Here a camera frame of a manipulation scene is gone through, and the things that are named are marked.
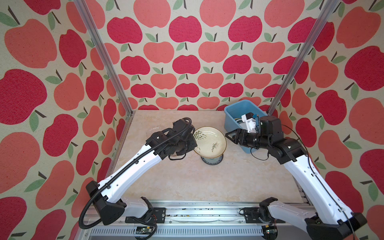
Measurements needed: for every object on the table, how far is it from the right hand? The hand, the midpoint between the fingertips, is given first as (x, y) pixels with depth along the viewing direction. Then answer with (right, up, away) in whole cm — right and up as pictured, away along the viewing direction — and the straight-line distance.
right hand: (232, 135), depth 68 cm
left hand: (-15, -5, +1) cm, 16 cm away
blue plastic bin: (+12, +16, +38) cm, 43 cm away
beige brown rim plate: (-9, -4, +5) cm, 11 cm away
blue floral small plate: (-6, -19, +25) cm, 32 cm away
